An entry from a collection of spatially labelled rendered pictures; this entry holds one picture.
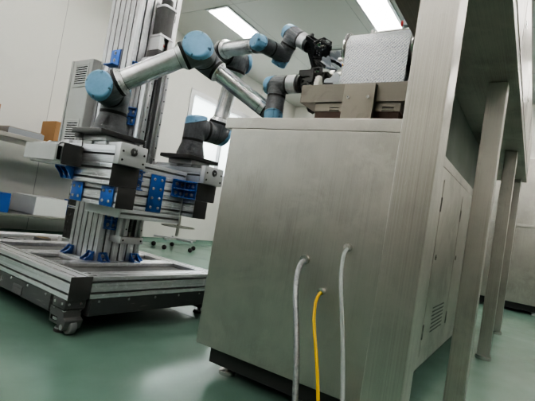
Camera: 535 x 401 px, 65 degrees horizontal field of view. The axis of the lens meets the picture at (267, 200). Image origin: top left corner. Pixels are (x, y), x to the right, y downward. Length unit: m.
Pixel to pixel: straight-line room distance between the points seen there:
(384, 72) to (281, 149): 0.48
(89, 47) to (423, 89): 4.66
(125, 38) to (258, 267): 1.43
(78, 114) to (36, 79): 2.42
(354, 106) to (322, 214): 0.35
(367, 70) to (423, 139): 0.97
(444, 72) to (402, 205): 0.21
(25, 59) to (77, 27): 0.69
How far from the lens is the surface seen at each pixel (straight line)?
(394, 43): 1.63
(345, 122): 1.30
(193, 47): 1.78
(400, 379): 0.68
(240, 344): 1.44
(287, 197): 1.33
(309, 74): 1.70
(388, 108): 1.34
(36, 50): 4.84
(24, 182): 4.74
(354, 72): 1.64
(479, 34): 1.33
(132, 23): 2.34
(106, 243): 2.20
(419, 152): 0.67
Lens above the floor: 0.57
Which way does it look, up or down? 2 degrees up
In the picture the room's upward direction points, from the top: 9 degrees clockwise
